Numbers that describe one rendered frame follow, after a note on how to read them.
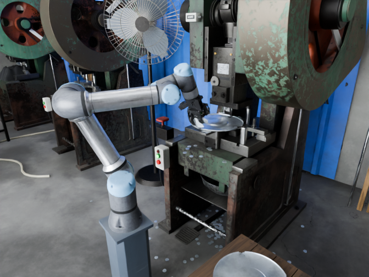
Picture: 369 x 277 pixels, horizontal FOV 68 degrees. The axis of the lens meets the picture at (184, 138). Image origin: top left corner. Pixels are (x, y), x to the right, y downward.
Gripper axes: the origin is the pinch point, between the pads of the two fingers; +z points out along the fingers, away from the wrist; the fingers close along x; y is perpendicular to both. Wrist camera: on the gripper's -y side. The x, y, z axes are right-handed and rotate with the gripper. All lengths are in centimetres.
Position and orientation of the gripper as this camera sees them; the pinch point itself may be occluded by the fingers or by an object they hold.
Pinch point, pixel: (199, 126)
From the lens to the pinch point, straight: 141.1
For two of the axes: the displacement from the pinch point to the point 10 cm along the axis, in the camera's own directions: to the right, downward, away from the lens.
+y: 7.5, 2.4, -6.2
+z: 2.9, 7.2, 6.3
